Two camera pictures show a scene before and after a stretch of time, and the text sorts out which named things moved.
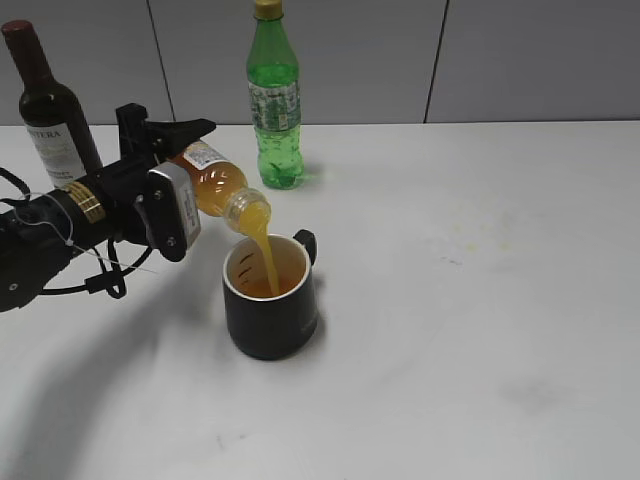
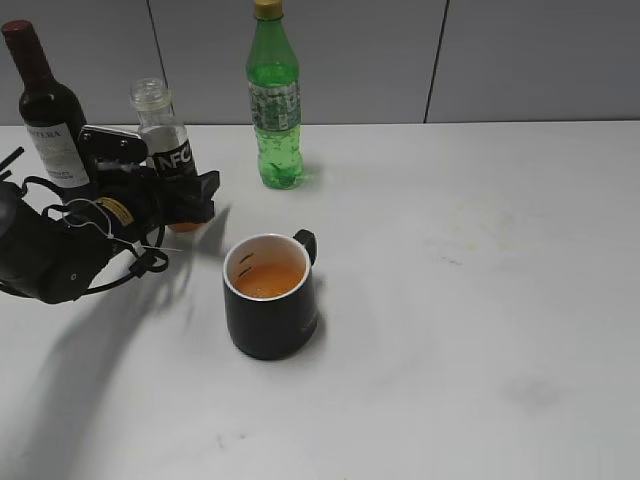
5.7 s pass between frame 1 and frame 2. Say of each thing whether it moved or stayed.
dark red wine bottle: stayed
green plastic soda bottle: stayed
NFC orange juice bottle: moved
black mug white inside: stayed
